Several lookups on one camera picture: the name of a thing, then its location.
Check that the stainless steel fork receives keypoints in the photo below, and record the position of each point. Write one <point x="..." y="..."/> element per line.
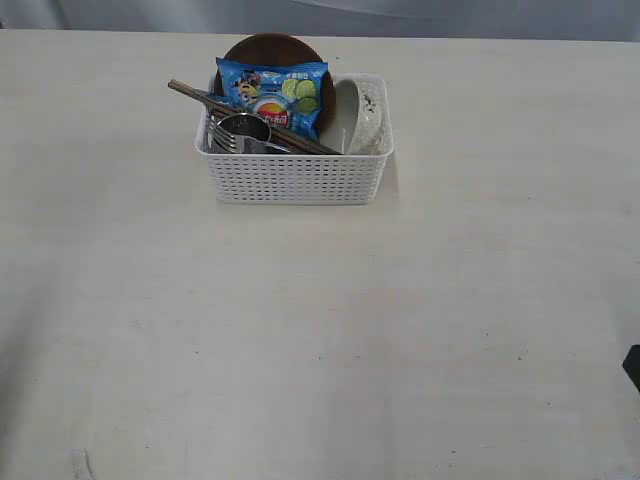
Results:
<point x="218" y="140"/>

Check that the round brown wooden plate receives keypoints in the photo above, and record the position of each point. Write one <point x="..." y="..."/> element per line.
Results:
<point x="281" y="50"/>

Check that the white perforated plastic basket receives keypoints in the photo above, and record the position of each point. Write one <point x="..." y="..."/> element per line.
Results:
<point x="305" y="179"/>

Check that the blue chips snack bag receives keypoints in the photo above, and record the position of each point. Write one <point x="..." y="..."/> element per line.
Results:
<point x="287" y="97"/>

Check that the stainless steel cup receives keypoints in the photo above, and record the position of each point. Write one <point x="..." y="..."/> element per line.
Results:
<point x="242" y="127"/>

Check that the white floral ceramic bowl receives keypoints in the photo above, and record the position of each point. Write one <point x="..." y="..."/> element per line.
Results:
<point x="370" y="113"/>

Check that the brown wooden chopstick upper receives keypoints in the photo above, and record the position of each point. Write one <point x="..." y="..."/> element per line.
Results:
<point x="282" y="137"/>

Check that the brown wooden chopstick lower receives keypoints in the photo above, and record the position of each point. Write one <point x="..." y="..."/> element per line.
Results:
<point x="227" y="130"/>

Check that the brown wooden chopstick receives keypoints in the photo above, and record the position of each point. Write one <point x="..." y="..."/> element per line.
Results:
<point x="282" y="137"/>
<point x="227" y="130"/>

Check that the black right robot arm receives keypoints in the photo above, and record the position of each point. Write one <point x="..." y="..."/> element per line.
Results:
<point x="631" y="365"/>

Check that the stainless steel table knife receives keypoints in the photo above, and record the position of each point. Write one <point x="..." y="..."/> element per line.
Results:
<point x="253" y="146"/>

